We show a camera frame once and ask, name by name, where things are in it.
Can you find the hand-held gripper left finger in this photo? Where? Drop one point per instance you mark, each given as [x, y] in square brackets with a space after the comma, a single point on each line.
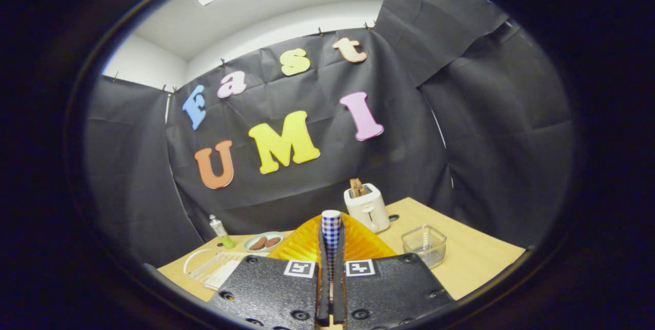
[266, 294]

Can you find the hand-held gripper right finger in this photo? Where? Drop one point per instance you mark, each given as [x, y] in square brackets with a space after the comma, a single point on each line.
[389, 289]

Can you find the small teal plate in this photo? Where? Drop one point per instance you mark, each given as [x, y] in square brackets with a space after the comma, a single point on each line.
[256, 236]

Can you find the brown oval cookie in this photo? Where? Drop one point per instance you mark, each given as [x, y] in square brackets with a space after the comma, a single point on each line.
[258, 243]
[273, 241]

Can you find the clear bottle green liquid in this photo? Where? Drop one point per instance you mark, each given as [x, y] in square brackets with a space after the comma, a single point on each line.
[222, 233]

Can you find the cream toaster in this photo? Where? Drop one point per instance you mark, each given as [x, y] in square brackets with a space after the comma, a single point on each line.
[368, 210]

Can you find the brown bread slices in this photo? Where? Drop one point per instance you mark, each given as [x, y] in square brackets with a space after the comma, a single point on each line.
[357, 186]

